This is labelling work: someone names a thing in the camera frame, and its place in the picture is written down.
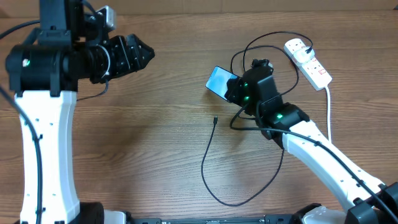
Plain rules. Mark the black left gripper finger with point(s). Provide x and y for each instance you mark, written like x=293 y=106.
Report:
x=141 y=60
x=138 y=48

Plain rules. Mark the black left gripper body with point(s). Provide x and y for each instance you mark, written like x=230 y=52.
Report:
x=109 y=61

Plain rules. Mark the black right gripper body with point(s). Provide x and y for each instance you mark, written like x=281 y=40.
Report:
x=239 y=94

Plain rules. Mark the blue Samsung Galaxy smartphone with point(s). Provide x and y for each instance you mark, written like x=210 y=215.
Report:
x=222 y=83

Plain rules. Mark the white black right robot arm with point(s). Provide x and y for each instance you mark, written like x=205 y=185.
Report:
x=363 y=197

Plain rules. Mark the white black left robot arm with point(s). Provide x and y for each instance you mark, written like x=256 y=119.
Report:
x=70 y=41

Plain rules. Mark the white charger plug adapter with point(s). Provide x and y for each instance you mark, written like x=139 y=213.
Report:
x=304 y=55

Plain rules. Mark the white power extension strip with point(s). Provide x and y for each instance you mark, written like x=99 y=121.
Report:
x=315 y=73

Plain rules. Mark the brown cardboard backdrop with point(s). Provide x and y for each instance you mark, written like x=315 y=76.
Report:
x=138 y=7

